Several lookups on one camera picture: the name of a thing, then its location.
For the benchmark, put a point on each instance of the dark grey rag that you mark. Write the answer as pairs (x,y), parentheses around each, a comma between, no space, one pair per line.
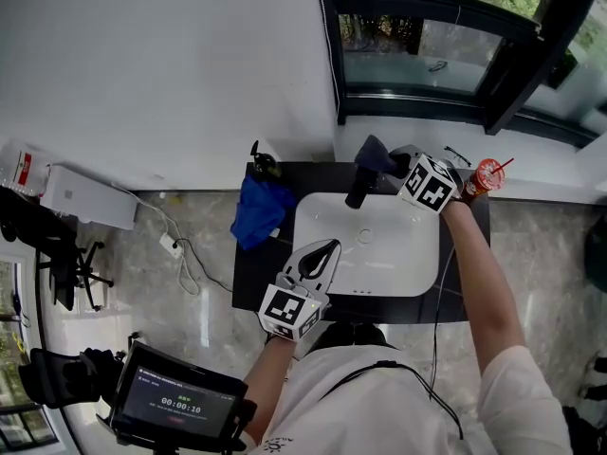
(374,154)

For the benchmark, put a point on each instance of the white sink basin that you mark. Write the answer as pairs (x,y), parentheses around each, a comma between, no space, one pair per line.
(393,254)

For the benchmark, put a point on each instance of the red drink cup with straw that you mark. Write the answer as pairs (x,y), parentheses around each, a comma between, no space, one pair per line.
(483,178)

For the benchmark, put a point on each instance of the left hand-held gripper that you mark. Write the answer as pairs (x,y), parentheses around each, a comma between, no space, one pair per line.
(289,311)

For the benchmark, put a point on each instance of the dark vanity cabinet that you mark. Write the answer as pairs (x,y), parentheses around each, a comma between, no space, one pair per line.
(265,273)

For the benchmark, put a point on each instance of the person's right forearm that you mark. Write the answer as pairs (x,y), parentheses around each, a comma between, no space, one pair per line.
(488,292)

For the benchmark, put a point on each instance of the person's black trousers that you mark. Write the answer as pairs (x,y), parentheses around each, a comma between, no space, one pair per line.
(351,334)

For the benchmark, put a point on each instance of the person's left forearm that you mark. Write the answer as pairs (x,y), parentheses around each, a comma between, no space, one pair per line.
(270,387)

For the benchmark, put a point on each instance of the black mesh chair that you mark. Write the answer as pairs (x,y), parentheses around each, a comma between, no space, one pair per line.
(61,377)

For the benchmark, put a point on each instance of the black eyeglasses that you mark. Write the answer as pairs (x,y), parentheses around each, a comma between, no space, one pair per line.
(459,157)

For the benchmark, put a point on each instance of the crumpled blue fabric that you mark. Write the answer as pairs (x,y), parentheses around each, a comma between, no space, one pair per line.
(261,211)

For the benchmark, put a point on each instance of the black faucet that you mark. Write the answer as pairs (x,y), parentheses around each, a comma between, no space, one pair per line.
(356,192)

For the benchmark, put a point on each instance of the clear bag with red label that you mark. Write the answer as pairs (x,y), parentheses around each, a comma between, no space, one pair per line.
(23,166)

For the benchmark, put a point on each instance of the black monitor screen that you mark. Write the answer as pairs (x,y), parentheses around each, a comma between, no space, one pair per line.
(180,403)

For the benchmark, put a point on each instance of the white power strip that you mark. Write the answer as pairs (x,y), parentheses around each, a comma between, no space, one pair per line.
(171,245)

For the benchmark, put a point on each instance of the black window frame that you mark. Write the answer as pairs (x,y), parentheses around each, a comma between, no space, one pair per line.
(512,88)

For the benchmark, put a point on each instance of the green soap pump bottle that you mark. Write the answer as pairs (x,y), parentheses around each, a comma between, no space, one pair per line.
(265,164)

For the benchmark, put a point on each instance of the person's white shirt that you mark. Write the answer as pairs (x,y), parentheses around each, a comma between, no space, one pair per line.
(379,415)

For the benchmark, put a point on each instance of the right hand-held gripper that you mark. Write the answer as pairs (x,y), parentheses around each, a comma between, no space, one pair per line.
(427,185)

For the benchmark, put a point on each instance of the white box appliance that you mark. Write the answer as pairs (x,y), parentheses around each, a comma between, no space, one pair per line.
(90,197)

